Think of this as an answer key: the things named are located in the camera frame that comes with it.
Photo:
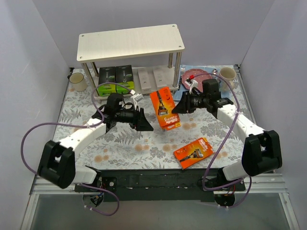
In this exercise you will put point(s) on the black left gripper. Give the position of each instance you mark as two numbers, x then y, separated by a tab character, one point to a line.
138	118

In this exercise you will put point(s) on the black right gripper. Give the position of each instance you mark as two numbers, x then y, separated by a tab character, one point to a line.
188	103

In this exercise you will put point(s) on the orange Gillette razor box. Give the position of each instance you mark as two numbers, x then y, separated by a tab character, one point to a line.
163	105
193	153

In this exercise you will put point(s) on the white cosmetic box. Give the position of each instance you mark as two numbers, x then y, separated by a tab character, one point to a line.
144	79
159	77

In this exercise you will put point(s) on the green black razor box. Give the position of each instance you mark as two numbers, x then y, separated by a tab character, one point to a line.
124	77
107	75

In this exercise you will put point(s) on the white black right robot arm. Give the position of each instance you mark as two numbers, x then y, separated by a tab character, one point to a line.
262	150

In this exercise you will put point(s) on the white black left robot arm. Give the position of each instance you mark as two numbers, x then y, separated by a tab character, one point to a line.
57	164

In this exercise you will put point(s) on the light wooden two-tier shelf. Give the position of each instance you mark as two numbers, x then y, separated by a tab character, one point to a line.
132	43

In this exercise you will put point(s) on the floral table mat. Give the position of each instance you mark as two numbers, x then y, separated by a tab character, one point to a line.
125	148

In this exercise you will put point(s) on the pink dotted plate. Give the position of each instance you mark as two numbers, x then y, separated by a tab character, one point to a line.
199	75

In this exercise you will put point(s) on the blue checked cloth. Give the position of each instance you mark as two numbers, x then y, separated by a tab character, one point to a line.
178	94

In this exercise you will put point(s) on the cream patterned mug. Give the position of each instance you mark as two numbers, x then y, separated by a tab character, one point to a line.
226	80

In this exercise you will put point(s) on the cream enamel cup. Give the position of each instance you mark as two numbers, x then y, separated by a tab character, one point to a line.
78	81

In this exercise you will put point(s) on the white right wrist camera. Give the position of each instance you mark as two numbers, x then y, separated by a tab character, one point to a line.
192	83

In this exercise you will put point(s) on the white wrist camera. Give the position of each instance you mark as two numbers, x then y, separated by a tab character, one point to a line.
136	98
192	83

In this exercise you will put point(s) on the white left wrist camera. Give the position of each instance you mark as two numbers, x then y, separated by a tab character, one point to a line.
136	98

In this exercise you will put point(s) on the silver fork dark handle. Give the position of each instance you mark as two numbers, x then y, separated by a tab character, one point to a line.
182	71

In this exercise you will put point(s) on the silver spoon dark handle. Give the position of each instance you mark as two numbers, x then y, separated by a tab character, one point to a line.
215	71

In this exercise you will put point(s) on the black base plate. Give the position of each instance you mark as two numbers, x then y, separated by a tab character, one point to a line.
159	185

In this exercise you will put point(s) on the aluminium rail frame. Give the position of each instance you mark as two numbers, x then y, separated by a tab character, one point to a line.
267	206

